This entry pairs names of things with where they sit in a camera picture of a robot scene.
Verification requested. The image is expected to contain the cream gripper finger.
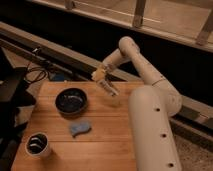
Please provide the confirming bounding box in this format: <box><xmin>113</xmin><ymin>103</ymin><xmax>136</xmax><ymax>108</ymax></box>
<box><xmin>98</xmin><ymin>79</ymin><xmax>108</xmax><ymax>88</ymax></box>
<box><xmin>105</xmin><ymin>76</ymin><xmax>112</xmax><ymax>83</ymax></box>

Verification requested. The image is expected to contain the white plastic bottle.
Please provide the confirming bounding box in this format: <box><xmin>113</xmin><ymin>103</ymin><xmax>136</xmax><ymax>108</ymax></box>
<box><xmin>102</xmin><ymin>82</ymin><xmax>118</xmax><ymax>96</ymax></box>

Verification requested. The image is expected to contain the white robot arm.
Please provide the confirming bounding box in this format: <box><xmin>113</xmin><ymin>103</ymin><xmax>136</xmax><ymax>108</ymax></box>
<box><xmin>92</xmin><ymin>36</ymin><xmax>182</xmax><ymax>171</ymax></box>

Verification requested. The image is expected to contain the dark ceramic bowl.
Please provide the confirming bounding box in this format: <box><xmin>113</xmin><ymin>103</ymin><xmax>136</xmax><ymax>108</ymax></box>
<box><xmin>55</xmin><ymin>88</ymin><xmax>87</xmax><ymax>116</ymax></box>

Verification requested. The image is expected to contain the blue sponge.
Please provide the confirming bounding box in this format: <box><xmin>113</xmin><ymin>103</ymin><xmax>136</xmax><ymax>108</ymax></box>
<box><xmin>69</xmin><ymin>121</ymin><xmax>91</xmax><ymax>137</ymax></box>

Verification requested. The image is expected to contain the black equipment at left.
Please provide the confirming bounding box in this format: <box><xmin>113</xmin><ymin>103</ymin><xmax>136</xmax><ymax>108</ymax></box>
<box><xmin>0</xmin><ymin>48</ymin><xmax>36</xmax><ymax>171</ymax></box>

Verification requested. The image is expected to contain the white cup with dark inside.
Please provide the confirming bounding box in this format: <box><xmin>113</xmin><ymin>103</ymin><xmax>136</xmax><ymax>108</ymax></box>
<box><xmin>25</xmin><ymin>132</ymin><xmax>52</xmax><ymax>158</ymax></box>

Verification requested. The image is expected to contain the black cable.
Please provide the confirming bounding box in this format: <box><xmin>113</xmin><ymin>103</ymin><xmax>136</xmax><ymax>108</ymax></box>
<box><xmin>23</xmin><ymin>46</ymin><xmax>51</xmax><ymax>85</ymax></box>

